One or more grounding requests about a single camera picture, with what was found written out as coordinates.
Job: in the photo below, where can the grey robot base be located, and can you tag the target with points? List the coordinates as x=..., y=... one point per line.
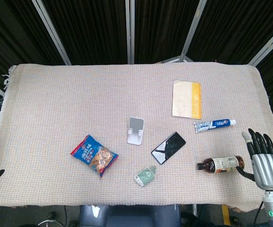
x=129, y=216

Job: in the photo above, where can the black folding screen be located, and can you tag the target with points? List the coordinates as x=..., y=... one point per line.
x=98, y=30

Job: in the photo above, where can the beige woven tablecloth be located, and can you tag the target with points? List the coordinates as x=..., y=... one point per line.
x=79, y=99

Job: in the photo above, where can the brown drink bottle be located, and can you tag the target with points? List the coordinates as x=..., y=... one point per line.
x=221, y=164

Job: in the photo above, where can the black smartphone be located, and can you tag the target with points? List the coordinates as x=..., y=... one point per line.
x=169, y=151

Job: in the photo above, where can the small green pouch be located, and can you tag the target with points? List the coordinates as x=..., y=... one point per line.
x=145, y=176

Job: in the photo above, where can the blue red snack bag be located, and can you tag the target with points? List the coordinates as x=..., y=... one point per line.
x=94, y=156

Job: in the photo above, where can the white phone stand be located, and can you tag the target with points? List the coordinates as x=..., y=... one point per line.
x=135, y=130

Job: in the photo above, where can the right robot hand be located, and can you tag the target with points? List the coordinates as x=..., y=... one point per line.
x=267, y=169

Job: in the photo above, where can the white yellow booklet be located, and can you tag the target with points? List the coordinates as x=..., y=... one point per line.
x=186, y=99

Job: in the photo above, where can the blue white toothpaste tube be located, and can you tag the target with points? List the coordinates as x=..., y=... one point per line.
x=214, y=124

